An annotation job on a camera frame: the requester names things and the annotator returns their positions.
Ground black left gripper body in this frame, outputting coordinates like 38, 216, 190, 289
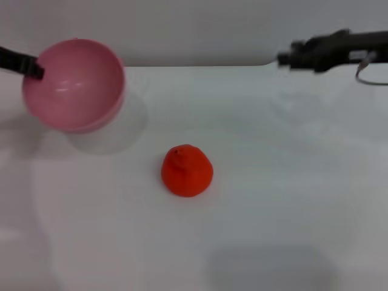
0, 46, 28, 74

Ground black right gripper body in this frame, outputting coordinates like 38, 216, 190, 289
289, 28, 388, 74

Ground orange toy fruit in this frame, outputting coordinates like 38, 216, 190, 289
160, 144, 214, 198

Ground pink plastic bowl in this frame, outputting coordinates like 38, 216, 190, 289
21, 38, 127, 135

